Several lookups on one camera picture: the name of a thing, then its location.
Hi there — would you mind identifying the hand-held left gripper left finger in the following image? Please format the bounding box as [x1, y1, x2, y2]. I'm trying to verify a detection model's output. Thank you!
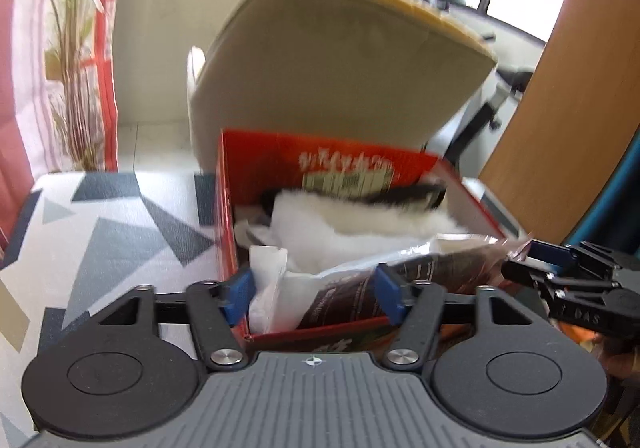
[95, 267, 257, 371]

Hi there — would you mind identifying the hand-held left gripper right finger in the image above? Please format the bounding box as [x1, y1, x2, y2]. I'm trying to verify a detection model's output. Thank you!
[374, 264, 536, 371]

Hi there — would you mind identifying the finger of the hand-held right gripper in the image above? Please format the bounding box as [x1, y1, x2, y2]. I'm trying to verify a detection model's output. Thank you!
[501, 259, 566, 299]
[529, 239, 626, 281]

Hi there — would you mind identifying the white plastic wrapper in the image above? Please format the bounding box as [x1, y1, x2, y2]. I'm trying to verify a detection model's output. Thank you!
[247, 245, 321, 333]

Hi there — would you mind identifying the printed clear plastic packet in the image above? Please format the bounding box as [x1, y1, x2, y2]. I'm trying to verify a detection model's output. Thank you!
[297, 234, 531, 331]

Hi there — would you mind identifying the red strawberry print cardboard box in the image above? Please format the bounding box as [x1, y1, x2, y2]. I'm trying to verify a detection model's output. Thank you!
[215, 129, 531, 354]

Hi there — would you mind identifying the white fluffy plush toy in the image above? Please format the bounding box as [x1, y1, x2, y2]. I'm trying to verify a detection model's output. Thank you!
[262, 185, 468, 273]

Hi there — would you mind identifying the teal curtain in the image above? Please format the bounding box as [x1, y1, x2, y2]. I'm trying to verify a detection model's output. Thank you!
[567, 128, 640, 253]

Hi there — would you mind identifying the wooden panel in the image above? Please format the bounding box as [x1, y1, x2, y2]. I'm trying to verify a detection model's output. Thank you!
[479, 0, 640, 246]

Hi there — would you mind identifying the exercise bike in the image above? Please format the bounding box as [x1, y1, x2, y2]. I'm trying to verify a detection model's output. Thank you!
[440, 68, 536, 163]

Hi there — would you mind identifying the geometric patterned tablecloth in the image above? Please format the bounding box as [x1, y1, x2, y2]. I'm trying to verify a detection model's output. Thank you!
[0, 170, 221, 448]

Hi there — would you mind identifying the beige upholstered chair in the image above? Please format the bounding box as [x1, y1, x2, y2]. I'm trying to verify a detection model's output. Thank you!
[186, 0, 498, 173]

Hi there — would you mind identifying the dried grass plant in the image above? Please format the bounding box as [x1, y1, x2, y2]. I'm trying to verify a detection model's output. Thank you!
[20, 0, 108, 172]

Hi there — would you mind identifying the red and white curtain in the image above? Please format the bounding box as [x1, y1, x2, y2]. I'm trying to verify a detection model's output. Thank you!
[0, 0, 126, 249]

